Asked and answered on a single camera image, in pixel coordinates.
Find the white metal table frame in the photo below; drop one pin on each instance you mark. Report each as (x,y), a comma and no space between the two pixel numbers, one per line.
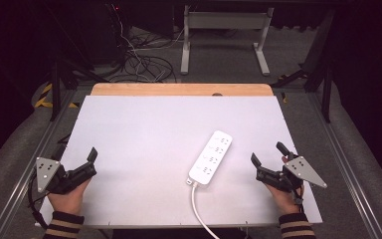
(225,21)

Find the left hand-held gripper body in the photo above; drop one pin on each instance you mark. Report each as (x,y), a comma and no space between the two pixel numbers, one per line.
(48,171)

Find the yellow black hazard tape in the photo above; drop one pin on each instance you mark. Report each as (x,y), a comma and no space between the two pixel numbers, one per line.
(44,96)

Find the person's left hand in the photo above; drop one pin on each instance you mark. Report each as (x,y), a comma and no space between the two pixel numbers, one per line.
(68,200)

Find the black metal stand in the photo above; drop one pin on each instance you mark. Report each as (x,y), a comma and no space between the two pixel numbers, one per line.
(325,76)
(57,86)

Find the metal floor rail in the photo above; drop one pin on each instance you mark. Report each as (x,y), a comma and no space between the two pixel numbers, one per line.
(341,166)
(26,176)

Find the wooden table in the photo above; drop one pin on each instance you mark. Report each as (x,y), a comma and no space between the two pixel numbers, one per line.
(179,89)

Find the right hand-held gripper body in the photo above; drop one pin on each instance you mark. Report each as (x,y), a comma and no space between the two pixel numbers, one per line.
(303,171)

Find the person's right hand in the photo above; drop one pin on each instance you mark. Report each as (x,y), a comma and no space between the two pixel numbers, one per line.
(286,200)

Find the white power strip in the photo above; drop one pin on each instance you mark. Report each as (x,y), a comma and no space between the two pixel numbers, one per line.
(210,159)

